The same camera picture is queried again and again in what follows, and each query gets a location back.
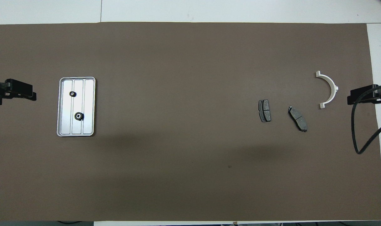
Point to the silver metal tray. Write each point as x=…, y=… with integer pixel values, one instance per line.
x=66, y=125

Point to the long dark brake pad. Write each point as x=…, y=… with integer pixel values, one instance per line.
x=297, y=118

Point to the short dark brake pad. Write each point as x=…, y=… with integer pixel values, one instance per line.
x=264, y=110

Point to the small black bearing gear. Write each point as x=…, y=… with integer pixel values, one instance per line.
x=72, y=94

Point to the large black bearing gear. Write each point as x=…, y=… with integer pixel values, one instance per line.
x=79, y=116

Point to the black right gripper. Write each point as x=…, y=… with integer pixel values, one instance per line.
x=370, y=93

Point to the brown table mat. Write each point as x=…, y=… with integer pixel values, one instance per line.
x=190, y=157

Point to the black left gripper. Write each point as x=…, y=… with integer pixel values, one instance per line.
x=14, y=88

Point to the white semicircular bracket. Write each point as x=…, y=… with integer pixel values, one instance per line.
x=334, y=91

